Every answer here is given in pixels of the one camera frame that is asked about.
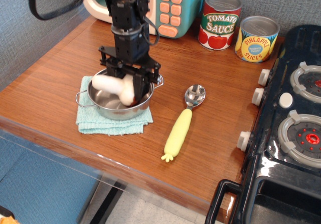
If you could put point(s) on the stainless steel pot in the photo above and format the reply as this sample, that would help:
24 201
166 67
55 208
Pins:
108 105

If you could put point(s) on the light teal folded cloth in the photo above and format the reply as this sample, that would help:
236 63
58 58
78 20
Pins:
91 122

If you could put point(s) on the plush white brown mushroom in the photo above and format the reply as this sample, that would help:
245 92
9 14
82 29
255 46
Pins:
122 87

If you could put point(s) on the pineapple slices can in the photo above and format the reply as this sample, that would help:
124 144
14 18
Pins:
256 39

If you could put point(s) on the orange object at corner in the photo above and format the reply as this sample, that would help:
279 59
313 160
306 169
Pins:
7 217

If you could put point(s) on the tomato sauce can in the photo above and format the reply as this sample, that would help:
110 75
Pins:
218 23

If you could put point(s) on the spoon with yellow handle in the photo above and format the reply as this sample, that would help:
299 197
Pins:
194 96

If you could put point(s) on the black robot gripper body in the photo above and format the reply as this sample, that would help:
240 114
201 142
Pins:
132 50

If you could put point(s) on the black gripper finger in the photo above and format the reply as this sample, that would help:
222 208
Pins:
115 70
141 86

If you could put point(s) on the black toy stove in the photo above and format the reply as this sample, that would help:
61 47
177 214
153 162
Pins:
281 169

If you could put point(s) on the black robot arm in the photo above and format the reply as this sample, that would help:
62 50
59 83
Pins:
128 14

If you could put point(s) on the toy teal microwave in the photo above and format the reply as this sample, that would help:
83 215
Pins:
173 18

